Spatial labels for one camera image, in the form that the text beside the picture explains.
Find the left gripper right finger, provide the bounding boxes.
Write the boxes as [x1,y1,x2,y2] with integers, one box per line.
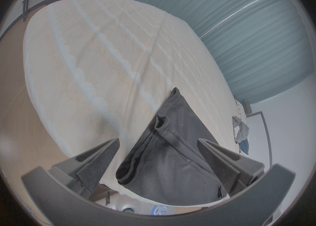
[197,138,265,194]

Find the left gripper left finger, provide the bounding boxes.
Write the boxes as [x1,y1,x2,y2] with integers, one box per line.
[51,138,120,198]

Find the black T-shirt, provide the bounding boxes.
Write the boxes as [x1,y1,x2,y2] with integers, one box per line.
[115,87,230,207]

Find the dark blue garment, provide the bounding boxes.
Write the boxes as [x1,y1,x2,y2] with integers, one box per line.
[241,139,250,155]

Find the grey garment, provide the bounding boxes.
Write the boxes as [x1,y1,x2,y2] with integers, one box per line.
[232,116,250,144]

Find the bed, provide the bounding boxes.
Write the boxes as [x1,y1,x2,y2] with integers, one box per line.
[23,0,273,208]

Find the blue-green curtain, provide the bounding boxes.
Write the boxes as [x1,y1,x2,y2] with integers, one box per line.
[133,0,283,38]
[200,0,314,103]

